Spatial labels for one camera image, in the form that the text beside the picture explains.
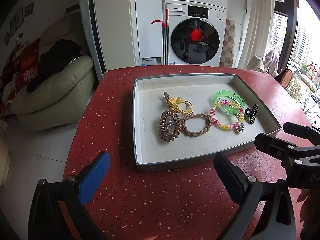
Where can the black claw hair clip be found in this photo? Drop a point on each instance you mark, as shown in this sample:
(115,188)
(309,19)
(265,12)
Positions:
(251,114)

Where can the silver heart pendant brooch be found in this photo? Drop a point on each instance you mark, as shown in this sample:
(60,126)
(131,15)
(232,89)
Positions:
(238,128)

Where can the red handled mop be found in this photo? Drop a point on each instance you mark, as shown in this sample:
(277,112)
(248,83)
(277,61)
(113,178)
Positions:
(165,29)

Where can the grey jewelry tray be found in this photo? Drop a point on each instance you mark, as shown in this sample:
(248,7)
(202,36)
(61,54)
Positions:
(154,154)

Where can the white curtain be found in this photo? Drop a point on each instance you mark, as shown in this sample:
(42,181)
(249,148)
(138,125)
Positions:
(256,28)

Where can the light green sofa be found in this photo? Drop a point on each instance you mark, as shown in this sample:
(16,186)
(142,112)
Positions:
(63,97)

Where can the green plastic bangle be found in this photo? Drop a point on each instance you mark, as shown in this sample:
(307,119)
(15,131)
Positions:
(231,102)

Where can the black clothing on sofa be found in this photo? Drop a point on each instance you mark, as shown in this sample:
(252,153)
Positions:
(53,61)

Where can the red printed cloth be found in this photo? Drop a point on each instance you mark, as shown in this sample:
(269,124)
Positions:
(18,73)

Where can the checkered fabric roll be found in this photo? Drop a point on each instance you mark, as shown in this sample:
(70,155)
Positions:
(227,54)

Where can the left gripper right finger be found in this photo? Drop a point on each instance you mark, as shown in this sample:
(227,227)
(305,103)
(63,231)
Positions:
(232,177)

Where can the silver hair clip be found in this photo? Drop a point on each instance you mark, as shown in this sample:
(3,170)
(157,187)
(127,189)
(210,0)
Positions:
(167,97)

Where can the small framed wall picture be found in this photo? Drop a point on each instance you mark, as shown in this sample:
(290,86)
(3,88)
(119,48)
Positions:
(29,9)

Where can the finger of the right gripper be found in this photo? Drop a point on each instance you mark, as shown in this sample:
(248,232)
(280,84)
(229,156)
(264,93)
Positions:
(277,144)
(311,133)

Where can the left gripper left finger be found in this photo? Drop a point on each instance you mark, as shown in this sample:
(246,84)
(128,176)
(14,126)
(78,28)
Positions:
(91,177)

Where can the white washing machine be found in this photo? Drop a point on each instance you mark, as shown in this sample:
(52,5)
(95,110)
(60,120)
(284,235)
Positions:
(196,32)

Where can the white detergent jug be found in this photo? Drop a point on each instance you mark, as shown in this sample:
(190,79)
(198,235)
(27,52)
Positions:
(149,62)

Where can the beige clothes pile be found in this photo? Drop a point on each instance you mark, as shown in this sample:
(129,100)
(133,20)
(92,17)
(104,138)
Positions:
(268,65)

